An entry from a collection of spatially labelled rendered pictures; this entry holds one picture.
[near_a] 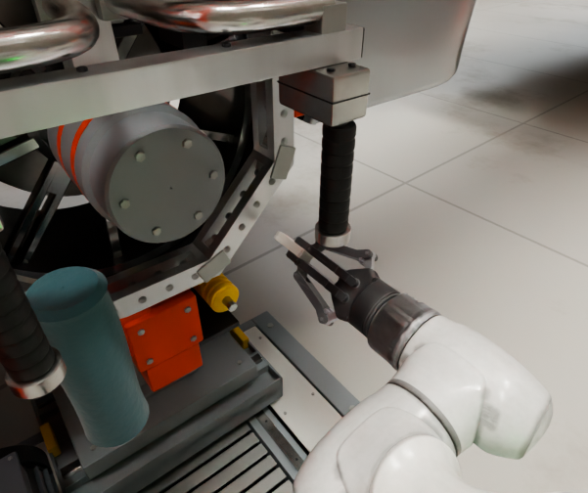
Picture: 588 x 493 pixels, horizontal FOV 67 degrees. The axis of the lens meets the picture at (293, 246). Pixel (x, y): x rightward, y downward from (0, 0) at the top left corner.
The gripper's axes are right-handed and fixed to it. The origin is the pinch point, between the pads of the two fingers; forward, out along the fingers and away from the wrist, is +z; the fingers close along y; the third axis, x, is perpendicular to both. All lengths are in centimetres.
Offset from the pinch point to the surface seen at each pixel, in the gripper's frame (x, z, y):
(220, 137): 10.4, 17.8, 8.2
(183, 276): 9.7, 7.4, -13.4
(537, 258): -132, 3, 41
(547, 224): -150, 13, 59
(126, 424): 14.9, -5.2, -31.3
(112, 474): -8, 13, -61
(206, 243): 6.2, 11.0, -7.8
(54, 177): 29.7, 17.9, -9.6
